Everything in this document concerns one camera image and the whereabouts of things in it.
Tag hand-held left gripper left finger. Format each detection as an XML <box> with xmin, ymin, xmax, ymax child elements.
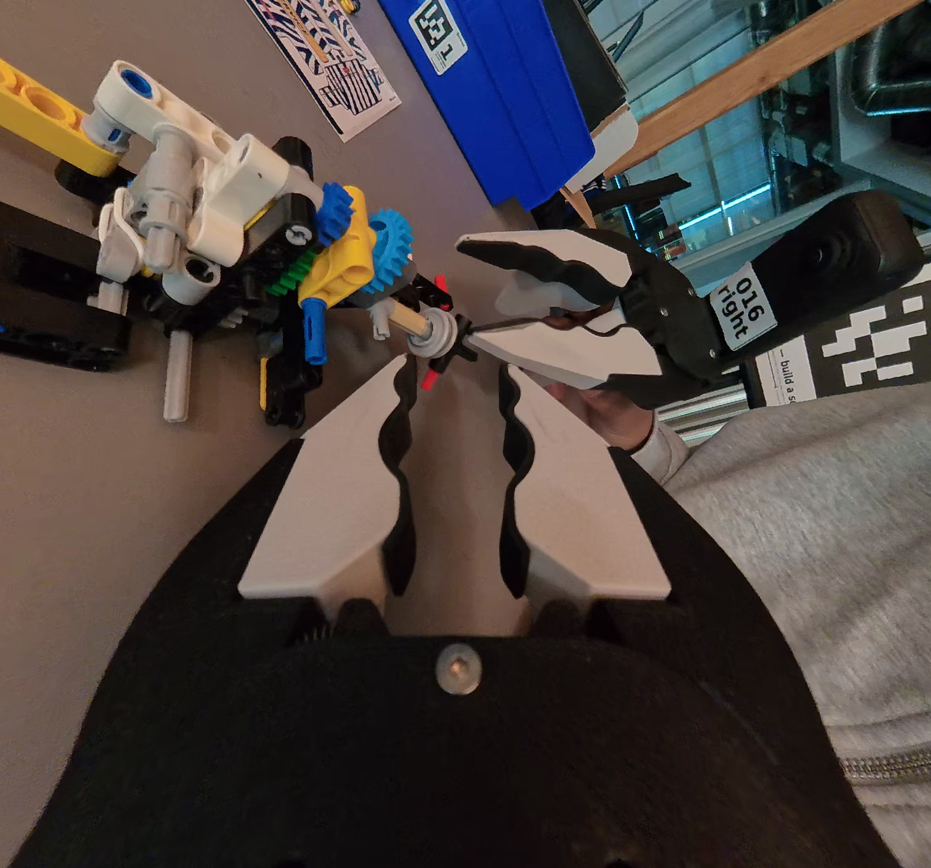
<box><xmin>239</xmin><ymin>355</ymin><xmax>419</xmax><ymax>625</ymax></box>

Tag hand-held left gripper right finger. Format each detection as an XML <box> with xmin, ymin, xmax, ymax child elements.
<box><xmin>498</xmin><ymin>365</ymin><xmax>672</xmax><ymax>618</ymax></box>

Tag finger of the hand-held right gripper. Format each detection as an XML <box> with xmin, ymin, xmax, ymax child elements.
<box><xmin>465</xmin><ymin>314</ymin><xmax>664</xmax><ymax>390</ymax></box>
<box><xmin>456</xmin><ymin>229</ymin><xmax>635</xmax><ymax>327</ymax></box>

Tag multicoloured lego gear assembly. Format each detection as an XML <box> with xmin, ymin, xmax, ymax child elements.
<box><xmin>0</xmin><ymin>57</ymin><xmax>481</xmax><ymax>425</ymax></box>

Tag person's right hand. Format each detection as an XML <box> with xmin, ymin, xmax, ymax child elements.
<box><xmin>546</xmin><ymin>382</ymin><xmax>656</xmax><ymax>454</ymax></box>

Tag blue plastic bin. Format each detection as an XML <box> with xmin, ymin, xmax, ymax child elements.
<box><xmin>342</xmin><ymin>0</ymin><xmax>596</xmax><ymax>209</ymax></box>

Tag black box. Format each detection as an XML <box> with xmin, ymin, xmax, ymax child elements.
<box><xmin>524</xmin><ymin>0</ymin><xmax>628</xmax><ymax>127</ymax></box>

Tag wooden beam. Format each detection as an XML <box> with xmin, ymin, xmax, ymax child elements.
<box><xmin>604</xmin><ymin>0</ymin><xmax>931</xmax><ymax>178</ymax></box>

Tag metal pipes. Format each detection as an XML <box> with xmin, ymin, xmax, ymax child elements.
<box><xmin>742</xmin><ymin>0</ymin><xmax>931</xmax><ymax>178</ymax></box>

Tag zebra striped sticker sheet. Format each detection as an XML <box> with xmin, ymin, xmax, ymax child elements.
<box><xmin>200</xmin><ymin>0</ymin><xmax>402</xmax><ymax>143</ymax></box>

